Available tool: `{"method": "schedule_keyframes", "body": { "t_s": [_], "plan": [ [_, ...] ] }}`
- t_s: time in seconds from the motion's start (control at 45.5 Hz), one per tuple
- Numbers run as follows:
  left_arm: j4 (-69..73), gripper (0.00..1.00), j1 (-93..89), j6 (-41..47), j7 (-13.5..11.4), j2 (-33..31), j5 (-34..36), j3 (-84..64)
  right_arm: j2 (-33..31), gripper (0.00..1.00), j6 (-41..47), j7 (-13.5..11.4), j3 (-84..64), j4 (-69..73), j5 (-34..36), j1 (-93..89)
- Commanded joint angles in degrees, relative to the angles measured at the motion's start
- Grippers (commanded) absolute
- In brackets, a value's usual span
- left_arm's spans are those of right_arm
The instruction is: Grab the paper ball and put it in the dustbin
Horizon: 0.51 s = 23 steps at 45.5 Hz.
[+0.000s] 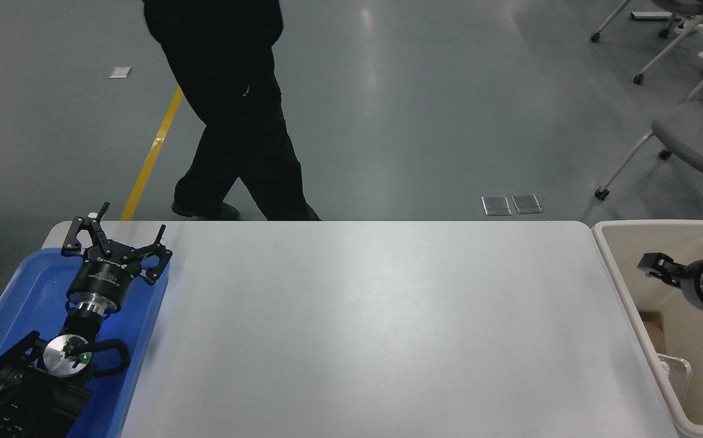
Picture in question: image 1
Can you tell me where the blue plastic tray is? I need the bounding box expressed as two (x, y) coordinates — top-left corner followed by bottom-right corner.
(0, 246), (170, 438)

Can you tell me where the metal floor plate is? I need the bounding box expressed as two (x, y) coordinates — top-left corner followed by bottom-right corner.
(482, 195), (512, 216)
(511, 193), (543, 215)

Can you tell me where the white frame wheeled chair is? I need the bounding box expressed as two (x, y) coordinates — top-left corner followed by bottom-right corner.
(590, 0), (703, 85)

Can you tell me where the large pale plastic bin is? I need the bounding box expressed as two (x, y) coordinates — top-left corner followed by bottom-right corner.
(591, 220), (703, 438)

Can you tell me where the person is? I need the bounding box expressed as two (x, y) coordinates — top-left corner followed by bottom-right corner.
(143, 0), (322, 221)

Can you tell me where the grey seat wheeled chair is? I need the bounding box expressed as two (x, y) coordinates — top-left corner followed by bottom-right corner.
(595, 56), (703, 201)

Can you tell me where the brown cardboard piece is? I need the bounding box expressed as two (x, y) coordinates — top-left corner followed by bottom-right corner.
(639, 311), (663, 355)

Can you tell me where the foil tray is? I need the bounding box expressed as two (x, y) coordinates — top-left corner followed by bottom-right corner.
(657, 353), (692, 406)

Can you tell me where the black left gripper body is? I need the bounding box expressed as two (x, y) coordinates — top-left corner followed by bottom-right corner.
(67, 242), (145, 304)

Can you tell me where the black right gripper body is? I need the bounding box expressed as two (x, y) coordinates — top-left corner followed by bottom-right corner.
(676, 259), (703, 310)

